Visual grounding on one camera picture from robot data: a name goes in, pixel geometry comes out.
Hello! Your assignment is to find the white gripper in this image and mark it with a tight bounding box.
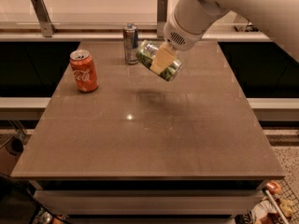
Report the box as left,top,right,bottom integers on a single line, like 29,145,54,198
150,11,204,75

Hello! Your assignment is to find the green soda can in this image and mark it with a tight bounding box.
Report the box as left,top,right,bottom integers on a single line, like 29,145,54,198
136,40,182,81

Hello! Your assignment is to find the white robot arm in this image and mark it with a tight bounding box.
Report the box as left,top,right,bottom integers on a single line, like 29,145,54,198
151,0,299,75

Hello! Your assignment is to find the silver blue energy drink can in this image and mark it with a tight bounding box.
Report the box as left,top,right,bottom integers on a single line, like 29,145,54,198
122,23,138,64

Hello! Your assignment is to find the red Coca-Cola can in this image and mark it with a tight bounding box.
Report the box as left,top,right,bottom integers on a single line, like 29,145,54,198
70,49,98,92

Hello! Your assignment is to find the glass railing panel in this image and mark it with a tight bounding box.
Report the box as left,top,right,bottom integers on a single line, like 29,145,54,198
0,0,178,30

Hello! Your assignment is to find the middle metal glass bracket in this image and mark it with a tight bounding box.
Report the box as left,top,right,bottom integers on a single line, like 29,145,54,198
157,0,168,37

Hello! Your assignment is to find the metal glass bracket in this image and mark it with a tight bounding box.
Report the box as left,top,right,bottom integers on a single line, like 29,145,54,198
157,0,168,37
31,0,55,37

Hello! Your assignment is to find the left metal glass bracket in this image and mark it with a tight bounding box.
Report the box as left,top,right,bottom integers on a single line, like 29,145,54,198
31,0,55,37

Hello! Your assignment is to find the wire basket with items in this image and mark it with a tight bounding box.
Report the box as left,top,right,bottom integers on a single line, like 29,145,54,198
236,180,299,224

